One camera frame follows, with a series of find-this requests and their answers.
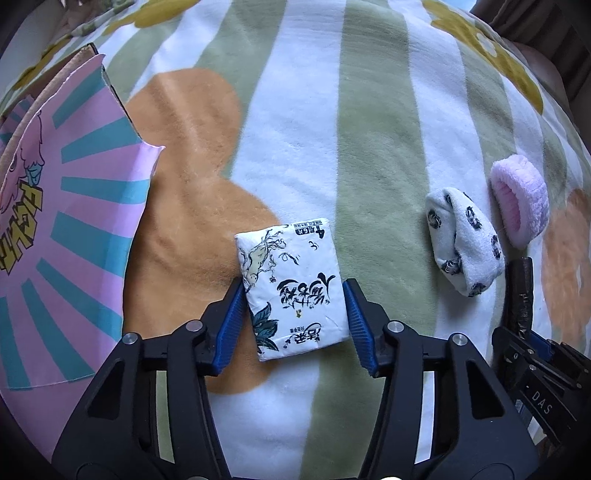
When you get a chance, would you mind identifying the black trash bag roll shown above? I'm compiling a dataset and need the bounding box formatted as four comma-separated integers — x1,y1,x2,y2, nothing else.
505,257,535,335

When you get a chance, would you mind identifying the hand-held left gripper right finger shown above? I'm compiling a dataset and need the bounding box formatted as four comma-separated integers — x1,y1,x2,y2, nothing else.
342,278,541,480

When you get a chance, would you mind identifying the white printed tissue pack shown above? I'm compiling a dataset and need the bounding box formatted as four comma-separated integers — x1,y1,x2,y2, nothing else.
233,218,351,363

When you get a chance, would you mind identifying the striped floral blanket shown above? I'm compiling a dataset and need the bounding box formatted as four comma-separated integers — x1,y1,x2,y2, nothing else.
0,0,591,480

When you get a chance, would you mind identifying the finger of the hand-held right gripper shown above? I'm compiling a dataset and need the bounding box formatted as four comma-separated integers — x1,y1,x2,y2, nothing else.
491,327,539,385
530,332,591,392

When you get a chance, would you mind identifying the white sock black print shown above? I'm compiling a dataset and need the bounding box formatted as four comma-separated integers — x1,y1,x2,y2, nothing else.
425,186,506,298

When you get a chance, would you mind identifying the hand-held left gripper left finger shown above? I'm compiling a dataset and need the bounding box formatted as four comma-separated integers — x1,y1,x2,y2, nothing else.
52,277,245,480

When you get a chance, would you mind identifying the cardboard box with pink flaps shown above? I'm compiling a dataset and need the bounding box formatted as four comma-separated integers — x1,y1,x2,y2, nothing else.
0,42,166,430

